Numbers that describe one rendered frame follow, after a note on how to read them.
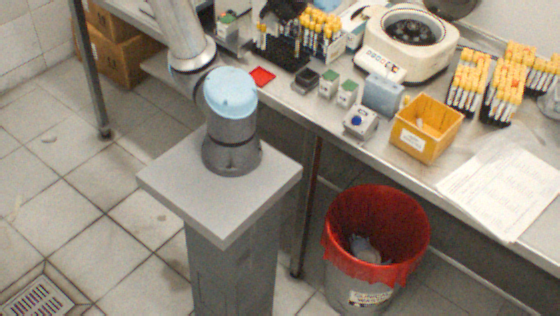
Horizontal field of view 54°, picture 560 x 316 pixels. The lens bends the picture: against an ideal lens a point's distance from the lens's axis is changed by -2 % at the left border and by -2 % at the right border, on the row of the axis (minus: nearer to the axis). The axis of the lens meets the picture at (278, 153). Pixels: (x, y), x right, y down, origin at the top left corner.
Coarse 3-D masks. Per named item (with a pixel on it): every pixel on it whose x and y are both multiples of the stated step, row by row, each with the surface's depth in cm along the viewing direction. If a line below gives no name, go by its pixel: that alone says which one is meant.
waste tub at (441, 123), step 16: (416, 96) 150; (400, 112) 146; (416, 112) 156; (432, 112) 153; (448, 112) 149; (400, 128) 146; (416, 128) 142; (432, 128) 156; (448, 128) 152; (400, 144) 149; (416, 144) 145; (432, 144) 141; (448, 144) 150; (432, 160) 146
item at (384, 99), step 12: (372, 84) 154; (384, 84) 153; (396, 84) 153; (372, 96) 157; (384, 96) 154; (396, 96) 151; (372, 108) 159; (384, 108) 156; (396, 108) 157; (384, 120) 157
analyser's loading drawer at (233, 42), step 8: (200, 24) 178; (208, 24) 178; (216, 24) 179; (208, 32) 175; (216, 32) 172; (232, 32) 171; (216, 40) 173; (224, 40) 171; (232, 40) 173; (240, 40) 173; (248, 40) 170; (232, 48) 170; (240, 48) 169; (248, 48) 172; (240, 56) 171
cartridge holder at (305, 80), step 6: (300, 72) 165; (306, 72) 168; (312, 72) 166; (294, 78) 165; (300, 78) 163; (306, 78) 167; (312, 78) 163; (318, 78) 166; (294, 84) 164; (300, 84) 164; (306, 84) 163; (312, 84) 165; (300, 90) 163; (306, 90) 163
